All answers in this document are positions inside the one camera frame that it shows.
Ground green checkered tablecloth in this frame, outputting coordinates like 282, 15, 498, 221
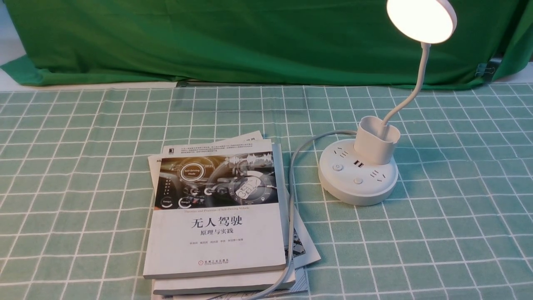
0, 83, 533, 300

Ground green backdrop cloth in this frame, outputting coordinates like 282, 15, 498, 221
0, 0, 533, 90

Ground metal binder clip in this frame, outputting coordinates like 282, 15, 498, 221
475, 62, 499, 81

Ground white desk lamp power strip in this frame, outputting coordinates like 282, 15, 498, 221
318, 0, 457, 206

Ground white self-driving textbook top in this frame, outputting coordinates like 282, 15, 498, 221
143, 139, 287, 280

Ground white lamp power cord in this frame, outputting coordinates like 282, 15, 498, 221
246, 130, 358, 300

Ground printed paper booklet bottom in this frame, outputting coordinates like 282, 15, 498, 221
148, 131, 321, 300

